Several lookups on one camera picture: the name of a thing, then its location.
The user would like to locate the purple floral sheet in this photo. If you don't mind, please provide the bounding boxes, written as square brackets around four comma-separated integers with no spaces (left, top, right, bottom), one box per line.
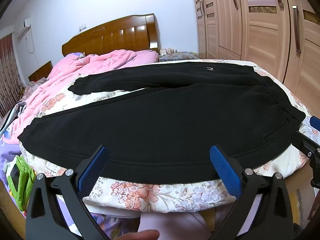
[0,127,28,183]

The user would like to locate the dark wooden nightstand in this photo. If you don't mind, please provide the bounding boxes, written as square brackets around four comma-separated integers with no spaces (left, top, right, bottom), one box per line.
[28,60,53,82]

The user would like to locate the grey striped garment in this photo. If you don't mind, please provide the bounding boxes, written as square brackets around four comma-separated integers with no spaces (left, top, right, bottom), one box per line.
[0,101,27,133]

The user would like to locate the pink blanket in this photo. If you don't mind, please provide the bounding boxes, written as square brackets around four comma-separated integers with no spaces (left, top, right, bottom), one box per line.
[11,49,159,133]

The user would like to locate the floral bedsheet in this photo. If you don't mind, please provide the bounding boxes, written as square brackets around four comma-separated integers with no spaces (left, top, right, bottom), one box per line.
[19,59,320,214]

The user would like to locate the light wooden wardrobe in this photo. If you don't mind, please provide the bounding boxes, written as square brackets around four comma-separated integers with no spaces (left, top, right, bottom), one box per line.
[190,0,320,98]

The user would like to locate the white air conditioner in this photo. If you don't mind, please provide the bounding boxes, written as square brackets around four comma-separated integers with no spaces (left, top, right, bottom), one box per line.
[16,17,32,40]

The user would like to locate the person's left hand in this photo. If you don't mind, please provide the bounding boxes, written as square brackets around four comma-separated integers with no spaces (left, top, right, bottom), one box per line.
[117,230,160,240]

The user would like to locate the black pants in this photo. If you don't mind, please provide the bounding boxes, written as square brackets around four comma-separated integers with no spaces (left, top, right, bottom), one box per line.
[17,61,307,184]

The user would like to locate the wooden headboard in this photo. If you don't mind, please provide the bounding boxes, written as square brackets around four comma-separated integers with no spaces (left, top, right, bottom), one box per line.
[62,13,160,57]

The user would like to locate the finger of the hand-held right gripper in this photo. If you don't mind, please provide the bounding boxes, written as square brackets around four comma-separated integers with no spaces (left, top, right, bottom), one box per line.
[292,129,320,158]
[309,116,320,132]

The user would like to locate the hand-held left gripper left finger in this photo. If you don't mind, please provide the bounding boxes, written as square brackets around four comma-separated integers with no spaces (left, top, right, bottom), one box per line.
[25,144,110,240]

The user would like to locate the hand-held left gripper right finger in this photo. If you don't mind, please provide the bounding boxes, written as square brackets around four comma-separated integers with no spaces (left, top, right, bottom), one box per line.
[209,144,294,240]

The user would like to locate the patterned brown curtain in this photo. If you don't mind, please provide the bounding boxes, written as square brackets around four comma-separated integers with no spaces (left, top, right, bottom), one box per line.
[0,34,24,118]

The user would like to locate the nightstand with floral cover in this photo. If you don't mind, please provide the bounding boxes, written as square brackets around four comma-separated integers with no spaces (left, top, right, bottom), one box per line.
[159,51,199,62]

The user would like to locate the person's lavender clothing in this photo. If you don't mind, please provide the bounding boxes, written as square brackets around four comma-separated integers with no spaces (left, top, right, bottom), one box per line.
[139,211,234,240]

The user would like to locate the wooden bed frame rail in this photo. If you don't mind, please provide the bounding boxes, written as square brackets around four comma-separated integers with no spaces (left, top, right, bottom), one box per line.
[285,166,315,230]

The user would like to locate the green fabric item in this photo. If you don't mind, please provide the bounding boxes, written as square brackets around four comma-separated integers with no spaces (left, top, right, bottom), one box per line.
[6,155,37,212]

